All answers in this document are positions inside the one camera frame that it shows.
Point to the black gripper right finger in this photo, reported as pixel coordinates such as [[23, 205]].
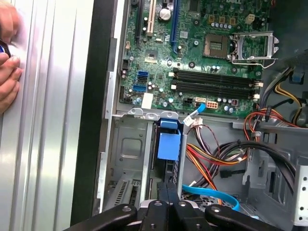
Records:
[[190, 216]]

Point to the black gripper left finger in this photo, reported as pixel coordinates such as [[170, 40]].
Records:
[[154, 216]]

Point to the hard disk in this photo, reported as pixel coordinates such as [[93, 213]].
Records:
[[168, 146]]

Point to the grey metal disk bay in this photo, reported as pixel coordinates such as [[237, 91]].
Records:
[[130, 144]]

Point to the person's bare hand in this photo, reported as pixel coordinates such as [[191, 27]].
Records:
[[9, 21]]

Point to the metal optical drive cage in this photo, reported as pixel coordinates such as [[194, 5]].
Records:
[[262, 168]]

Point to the beige board power connector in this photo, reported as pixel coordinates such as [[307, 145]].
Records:
[[211, 105]]

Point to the black RAM slot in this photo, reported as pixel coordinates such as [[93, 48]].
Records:
[[211, 77], [211, 85], [211, 91], [211, 73]]

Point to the blue data port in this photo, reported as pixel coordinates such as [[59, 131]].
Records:
[[142, 75], [140, 88]]

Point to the black open PC case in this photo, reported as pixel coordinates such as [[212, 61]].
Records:
[[98, 96]]

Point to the green motherboard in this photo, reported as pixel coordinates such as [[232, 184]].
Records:
[[168, 67]]

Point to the black chipset chip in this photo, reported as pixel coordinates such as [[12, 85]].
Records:
[[151, 55]]

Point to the CPU socket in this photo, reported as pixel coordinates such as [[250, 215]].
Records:
[[215, 45]]

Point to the blue expansion slot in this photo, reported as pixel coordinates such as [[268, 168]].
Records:
[[175, 24]]

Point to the black expansion slot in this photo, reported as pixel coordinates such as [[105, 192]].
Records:
[[138, 24]]

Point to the white expansion slot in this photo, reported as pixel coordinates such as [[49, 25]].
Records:
[[150, 16]]

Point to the silver coin battery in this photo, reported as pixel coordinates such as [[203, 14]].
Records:
[[165, 14]]

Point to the grey power supply box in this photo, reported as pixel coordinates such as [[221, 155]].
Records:
[[291, 24]]

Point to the metal socket cover frame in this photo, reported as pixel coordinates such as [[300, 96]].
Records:
[[252, 35]]

